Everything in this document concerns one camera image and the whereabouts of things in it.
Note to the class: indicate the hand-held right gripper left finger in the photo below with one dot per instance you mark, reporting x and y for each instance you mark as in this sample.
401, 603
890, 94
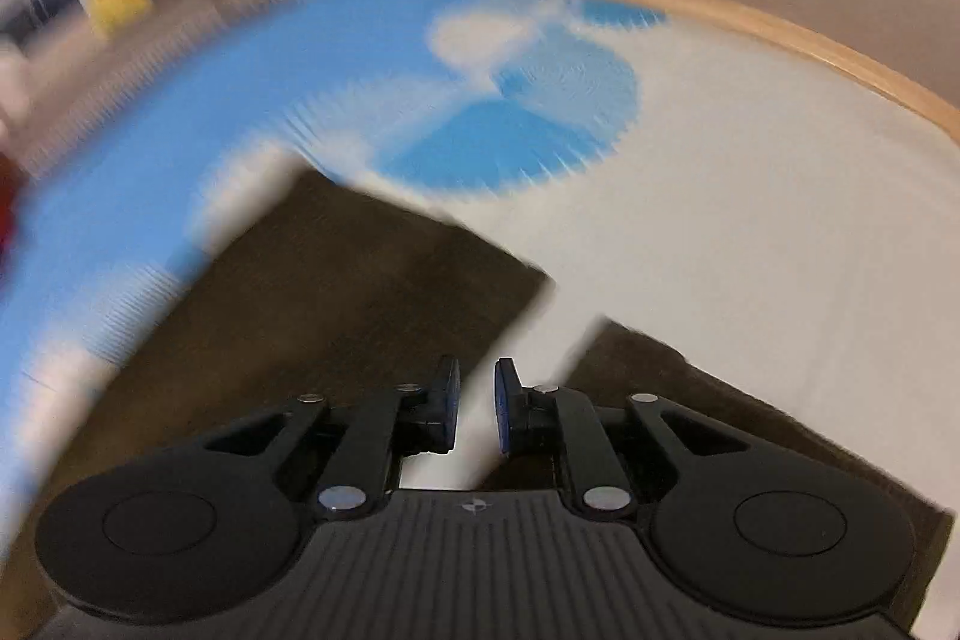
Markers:
448, 404

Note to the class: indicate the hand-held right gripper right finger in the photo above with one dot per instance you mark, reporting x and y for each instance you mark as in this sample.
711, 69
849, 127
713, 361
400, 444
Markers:
504, 407

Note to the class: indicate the brown pants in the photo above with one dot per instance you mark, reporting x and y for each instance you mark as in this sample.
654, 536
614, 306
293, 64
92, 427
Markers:
337, 295

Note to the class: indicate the blue and white printed blanket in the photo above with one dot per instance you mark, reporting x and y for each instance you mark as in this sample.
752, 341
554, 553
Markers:
750, 197

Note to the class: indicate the red knitted cloth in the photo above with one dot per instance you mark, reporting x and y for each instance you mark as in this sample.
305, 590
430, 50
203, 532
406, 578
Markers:
9, 205

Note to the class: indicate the wooden bed frame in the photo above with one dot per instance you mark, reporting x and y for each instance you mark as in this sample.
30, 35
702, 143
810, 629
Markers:
862, 66

